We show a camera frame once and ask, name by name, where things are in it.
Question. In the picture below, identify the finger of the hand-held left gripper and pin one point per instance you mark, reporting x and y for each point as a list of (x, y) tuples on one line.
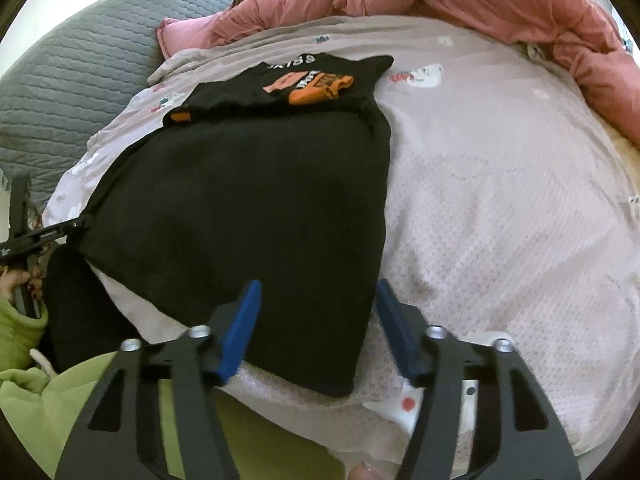
[(70, 227)]

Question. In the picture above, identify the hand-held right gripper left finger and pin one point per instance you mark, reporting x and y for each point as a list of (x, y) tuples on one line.
[(240, 330)]

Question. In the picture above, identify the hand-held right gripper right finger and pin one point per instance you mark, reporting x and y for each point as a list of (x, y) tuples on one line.
[(397, 330)]

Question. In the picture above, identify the black sweater with orange cuffs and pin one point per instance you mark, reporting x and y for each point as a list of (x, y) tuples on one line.
[(240, 200)]

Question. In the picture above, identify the person's left forearm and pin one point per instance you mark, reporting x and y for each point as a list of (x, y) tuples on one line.
[(17, 330)]

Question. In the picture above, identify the person's left hand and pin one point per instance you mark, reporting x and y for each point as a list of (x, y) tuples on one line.
[(9, 282)]

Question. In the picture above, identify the person's right hand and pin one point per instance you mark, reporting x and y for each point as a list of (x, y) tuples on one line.
[(365, 474)]

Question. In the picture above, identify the printed pinkish-grey blanket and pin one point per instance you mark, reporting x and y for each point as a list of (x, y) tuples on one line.
[(500, 210)]

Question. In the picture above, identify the person's green hoodie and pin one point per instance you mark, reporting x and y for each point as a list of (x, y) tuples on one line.
[(45, 410)]

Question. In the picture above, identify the grey quilted headboard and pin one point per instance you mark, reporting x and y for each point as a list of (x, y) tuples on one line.
[(100, 40)]

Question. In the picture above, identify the cream bed sheet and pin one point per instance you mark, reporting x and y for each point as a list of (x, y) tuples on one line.
[(627, 152)]

